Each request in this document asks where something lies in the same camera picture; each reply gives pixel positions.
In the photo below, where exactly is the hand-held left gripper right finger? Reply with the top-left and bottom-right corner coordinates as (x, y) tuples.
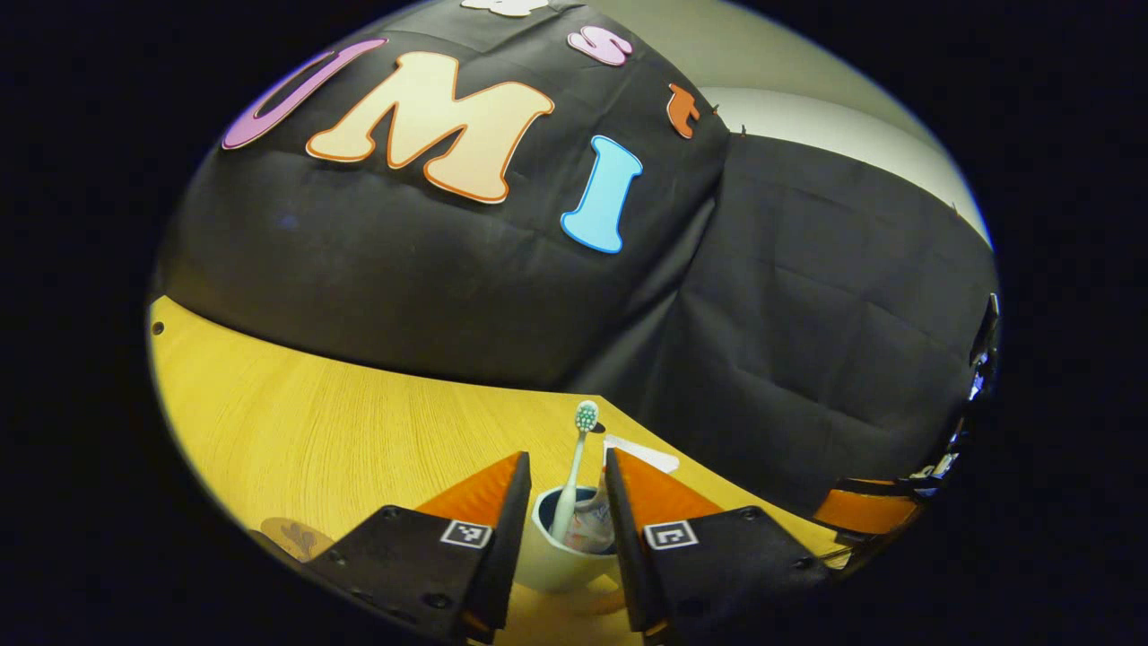
(605, 448), (835, 645)

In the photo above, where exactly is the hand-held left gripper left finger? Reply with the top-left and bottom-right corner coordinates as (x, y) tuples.
(309, 451), (532, 645)

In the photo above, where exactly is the white toothpaste tube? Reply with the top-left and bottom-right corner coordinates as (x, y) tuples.
(565, 435), (680, 554)

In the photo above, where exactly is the pale green cup wooden handle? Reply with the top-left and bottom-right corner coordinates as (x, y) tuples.
(531, 485), (629, 593)

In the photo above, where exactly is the pale green toothbrush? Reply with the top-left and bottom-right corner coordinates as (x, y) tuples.
(550, 400), (600, 543)

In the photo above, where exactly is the round cork coaster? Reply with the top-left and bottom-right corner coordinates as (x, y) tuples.
(260, 517), (335, 563)

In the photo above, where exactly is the wooden desktop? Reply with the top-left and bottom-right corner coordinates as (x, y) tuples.
(148, 296), (848, 645)

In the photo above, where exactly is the black backdrop cloth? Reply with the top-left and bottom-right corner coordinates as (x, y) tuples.
(152, 0), (1001, 521)

